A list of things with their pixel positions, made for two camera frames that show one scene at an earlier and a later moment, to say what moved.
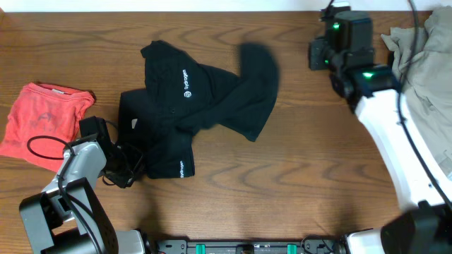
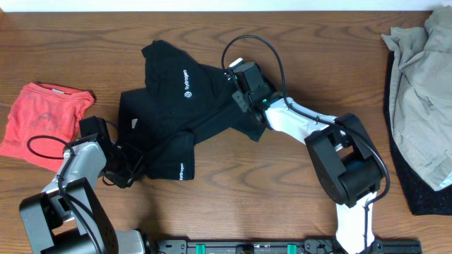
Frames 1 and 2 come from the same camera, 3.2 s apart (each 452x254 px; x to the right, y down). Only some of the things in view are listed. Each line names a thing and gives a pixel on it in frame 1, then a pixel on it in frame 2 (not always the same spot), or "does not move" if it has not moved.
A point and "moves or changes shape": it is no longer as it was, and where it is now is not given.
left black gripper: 115,155 does not move
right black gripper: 316,53 -> 239,100
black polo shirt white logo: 181,95 moves or changes shape
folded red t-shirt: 44,118 does not move
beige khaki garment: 428,86 does not move
